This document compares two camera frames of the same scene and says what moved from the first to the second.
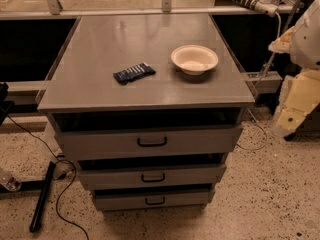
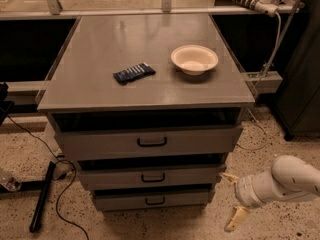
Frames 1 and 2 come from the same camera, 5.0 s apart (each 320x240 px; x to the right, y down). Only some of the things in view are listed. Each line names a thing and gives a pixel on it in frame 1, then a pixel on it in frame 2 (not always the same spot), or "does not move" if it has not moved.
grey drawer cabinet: x=147 y=107 does not move
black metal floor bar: x=40 y=203 does not move
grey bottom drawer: x=155 y=199 does not move
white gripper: x=307 y=44 to x=244 y=191
